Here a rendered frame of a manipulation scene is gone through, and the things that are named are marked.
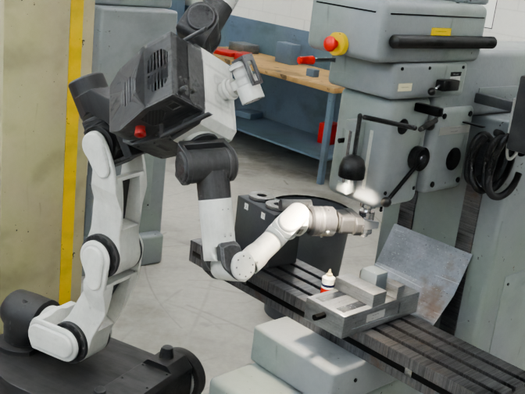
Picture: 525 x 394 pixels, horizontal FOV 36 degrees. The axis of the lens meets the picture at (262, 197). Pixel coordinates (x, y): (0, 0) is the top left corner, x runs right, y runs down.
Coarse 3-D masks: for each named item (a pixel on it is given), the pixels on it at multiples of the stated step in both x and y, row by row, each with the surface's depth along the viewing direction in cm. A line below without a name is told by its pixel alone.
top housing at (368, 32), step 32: (320, 0) 216; (352, 0) 208; (384, 0) 202; (416, 0) 214; (320, 32) 218; (352, 32) 209; (384, 32) 204; (416, 32) 212; (448, 32) 221; (480, 32) 232
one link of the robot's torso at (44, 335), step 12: (48, 312) 272; (60, 312) 275; (36, 324) 267; (48, 324) 265; (36, 336) 268; (48, 336) 265; (60, 336) 262; (72, 336) 261; (36, 348) 270; (48, 348) 266; (60, 348) 263; (72, 348) 261
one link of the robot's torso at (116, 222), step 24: (96, 144) 240; (96, 168) 241; (144, 168) 252; (96, 192) 246; (120, 192) 243; (144, 192) 253; (96, 216) 250; (120, 216) 245; (96, 240) 249; (120, 240) 249; (120, 264) 250
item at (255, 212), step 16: (256, 192) 284; (240, 208) 283; (256, 208) 275; (272, 208) 271; (240, 224) 284; (256, 224) 276; (240, 240) 285; (288, 240) 274; (272, 256) 272; (288, 256) 276
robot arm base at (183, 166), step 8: (184, 144) 216; (192, 144) 217; (200, 144) 218; (208, 144) 219; (216, 144) 221; (224, 144) 220; (184, 152) 212; (232, 152) 217; (176, 160) 216; (184, 160) 212; (232, 160) 216; (176, 168) 217; (184, 168) 211; (192, 168) 211; (232, 168) 216; (176, 176) 220; (184, 176) 212; (192, 176) 212; (232, 176) 218; (184, 184) 214
